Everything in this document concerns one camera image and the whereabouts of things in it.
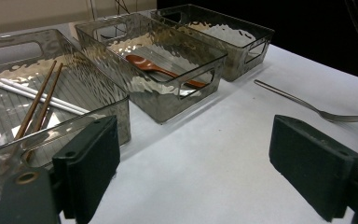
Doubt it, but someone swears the brown wooden chopstick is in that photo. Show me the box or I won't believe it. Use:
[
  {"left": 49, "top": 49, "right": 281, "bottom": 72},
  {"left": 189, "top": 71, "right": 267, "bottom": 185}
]
[
  {"left": 12, "top": 60, "right": 58, "bottom": 141},
  {"left": 22, "top": 62, "right": 64, "bottom": 162}
]

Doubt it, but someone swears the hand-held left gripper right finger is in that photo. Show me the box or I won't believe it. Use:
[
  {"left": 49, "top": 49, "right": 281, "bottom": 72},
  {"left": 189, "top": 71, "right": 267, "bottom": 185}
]
[{"left": 268, "top": 114, "right": 358, "bottom": 223}]

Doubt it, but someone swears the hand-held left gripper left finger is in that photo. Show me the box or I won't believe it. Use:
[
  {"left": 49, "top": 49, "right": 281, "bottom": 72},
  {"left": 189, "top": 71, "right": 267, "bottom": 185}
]
[{"left": 51, "top": 115, "right": 122, "bottom": 224}]

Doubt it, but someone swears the metal fork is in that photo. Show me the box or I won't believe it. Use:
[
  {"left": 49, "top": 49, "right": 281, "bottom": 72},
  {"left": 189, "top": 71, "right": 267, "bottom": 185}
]
[{"left": 254, "top": 78, "right": 358, "bottom": 123}]

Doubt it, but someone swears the smoky clear plastic bin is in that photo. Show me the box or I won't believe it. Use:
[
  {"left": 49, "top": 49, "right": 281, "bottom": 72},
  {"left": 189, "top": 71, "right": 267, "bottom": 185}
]
[
  {"left": 150, "top": 3, "right": 276, "bottom": 83},
  {"left": 0, "top": 28, "right": 131, "bottom": 197},
  {"left": 74, "top": 12, "right": 228, "bottom": 124}
]

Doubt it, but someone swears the white chopstick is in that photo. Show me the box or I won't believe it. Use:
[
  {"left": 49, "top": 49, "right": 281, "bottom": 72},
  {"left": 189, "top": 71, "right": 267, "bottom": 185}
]
[
  {"left": 0, "top": 79, "right": 90, "bottom": 116},
  {"left": 0, "top": 77, "right": 85, "bottom": 110}
]

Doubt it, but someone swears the brown wooden spoon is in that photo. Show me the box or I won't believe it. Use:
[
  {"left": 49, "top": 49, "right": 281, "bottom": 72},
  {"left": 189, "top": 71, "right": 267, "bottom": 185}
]
[{"left": 125, "top": 54, "right": 207, "bottom": 89}]

